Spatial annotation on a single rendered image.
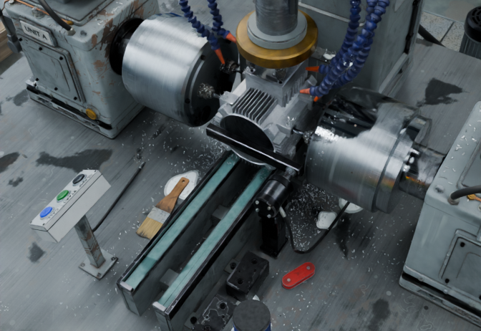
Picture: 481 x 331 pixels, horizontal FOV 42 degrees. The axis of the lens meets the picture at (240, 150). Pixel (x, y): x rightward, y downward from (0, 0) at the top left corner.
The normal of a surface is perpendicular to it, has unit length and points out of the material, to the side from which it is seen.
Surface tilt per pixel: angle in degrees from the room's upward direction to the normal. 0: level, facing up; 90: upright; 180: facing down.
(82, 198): 57
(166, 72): 47
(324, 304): 0
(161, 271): 90
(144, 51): 36
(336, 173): 73
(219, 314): 0
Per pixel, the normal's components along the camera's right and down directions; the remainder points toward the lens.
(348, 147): -0.43, 0.05
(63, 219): 0.68, -0.01
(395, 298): -0.05, -0.64
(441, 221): -0.54, 0.66
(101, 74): 0.84, 0.40
